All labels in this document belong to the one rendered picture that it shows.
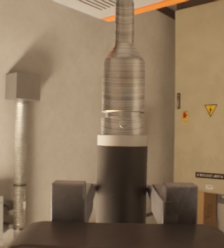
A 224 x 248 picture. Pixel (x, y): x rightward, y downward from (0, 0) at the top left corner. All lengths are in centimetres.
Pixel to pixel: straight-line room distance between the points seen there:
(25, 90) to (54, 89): 36
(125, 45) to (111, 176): 7
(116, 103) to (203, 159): 308
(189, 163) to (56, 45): 172
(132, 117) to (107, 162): 2
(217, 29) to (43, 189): 216
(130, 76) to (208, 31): 321
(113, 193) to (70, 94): 234
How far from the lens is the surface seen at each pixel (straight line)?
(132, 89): 16
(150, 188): 16
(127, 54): 16
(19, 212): 217
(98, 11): 77
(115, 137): 16
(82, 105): 257
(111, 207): 16
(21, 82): 208
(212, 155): 319
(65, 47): 251
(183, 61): 342
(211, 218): 352
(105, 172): 16
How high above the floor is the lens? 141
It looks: 2 degrees down
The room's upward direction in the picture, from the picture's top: 179 degrees counter-clockwise
